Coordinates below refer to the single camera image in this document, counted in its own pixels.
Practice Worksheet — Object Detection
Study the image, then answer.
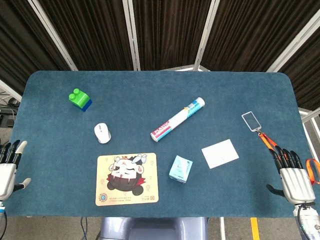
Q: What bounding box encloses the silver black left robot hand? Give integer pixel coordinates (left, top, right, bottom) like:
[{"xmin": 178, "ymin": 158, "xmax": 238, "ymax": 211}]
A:
[{"xmin": 0, "ymin": 139, "xmax": 32, "ymax": 202}]

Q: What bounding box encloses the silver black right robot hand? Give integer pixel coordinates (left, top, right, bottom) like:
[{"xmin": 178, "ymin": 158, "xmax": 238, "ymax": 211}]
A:
[{"xmin": 266, "ymin": 145, "xmax": 316, "ymax": 206}]

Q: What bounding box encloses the white computer mouse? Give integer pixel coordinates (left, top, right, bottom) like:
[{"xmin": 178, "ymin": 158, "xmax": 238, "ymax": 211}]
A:
[{"xmin": 93, "ymin": 122, "xmax": 112, "ymax": 145}]

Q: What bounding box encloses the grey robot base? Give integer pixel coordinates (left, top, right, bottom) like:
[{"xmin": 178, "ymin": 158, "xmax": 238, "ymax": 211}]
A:
[{"xmin": 99, "ymin": 216, "xmax": 210, "ymax": 240}]

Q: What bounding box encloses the cartoon print mouse pad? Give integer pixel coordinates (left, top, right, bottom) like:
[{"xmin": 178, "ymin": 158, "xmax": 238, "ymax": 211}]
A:
[{"xmin": 95, "ymin": 152, "xmax": 160, "ymax": 207}]

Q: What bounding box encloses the white paper card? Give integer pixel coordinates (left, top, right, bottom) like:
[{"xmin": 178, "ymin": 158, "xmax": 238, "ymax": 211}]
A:
[{"xmin": 201, "ymin": 139, "xmax": 240, "ymax": 170}]

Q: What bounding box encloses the green toy building block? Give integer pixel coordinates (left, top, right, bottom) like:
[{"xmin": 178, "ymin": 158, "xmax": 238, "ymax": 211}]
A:
[{"xmin": 68, "ymin": 88, "xmax": 91, "ymax": 109}]

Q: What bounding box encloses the blue toy building block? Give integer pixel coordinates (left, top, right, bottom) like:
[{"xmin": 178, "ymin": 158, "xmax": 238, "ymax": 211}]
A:
[{"xmin": 82, "ymin": 98, "xmax": 93, "ymax": 113}]

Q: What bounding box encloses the dark pleated partition panel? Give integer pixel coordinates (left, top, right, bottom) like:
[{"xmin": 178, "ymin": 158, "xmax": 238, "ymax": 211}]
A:
[
  {"xmin": 197, "ymin": 0, "xmax": 320, "ymax": 73},
  {"xmin": 0, "ymin": 0, "xmax": 75, "ymax": 87},
  {"xmin": 27, "ymin": 0, "xmax": 137, "ymax": 71},
  {"xmin": 267, "ymin": 14, "xmax": 320, "ymax": 112},
  {"xmin": 122, "ymin": 0, "xmax": 216, "ymax": 71}
]

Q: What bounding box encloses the light blue carton box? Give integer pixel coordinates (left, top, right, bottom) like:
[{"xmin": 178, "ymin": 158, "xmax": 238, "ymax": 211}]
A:
[{"xmin": 168, "ymin": 155, "xmax": 193, "ymax": 184}]

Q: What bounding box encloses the plastic wrap roll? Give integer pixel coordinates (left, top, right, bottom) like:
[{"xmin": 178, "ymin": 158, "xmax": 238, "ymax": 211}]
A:
[{"xmin": 150, "ymin": 96, "xmax": 206, "ymax": 144}]

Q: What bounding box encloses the blue felt table cloth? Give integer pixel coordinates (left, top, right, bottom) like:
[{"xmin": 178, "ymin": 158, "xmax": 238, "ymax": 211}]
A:
[{"xmin": 4, "ymin": 70, "xmax": 315, "ymax": 218}]

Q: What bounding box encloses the black cable bundle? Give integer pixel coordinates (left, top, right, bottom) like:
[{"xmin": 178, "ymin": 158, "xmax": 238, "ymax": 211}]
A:
[{"xmin": 0, "ymin": 92, "xmax": 22, "ymax": 128}]

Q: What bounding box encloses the blue floor cable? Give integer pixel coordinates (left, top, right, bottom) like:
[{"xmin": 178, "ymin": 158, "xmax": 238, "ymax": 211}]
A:
[{"xmin": 79, "ymin": 216, "xmax": 89, "ymax": 240}]

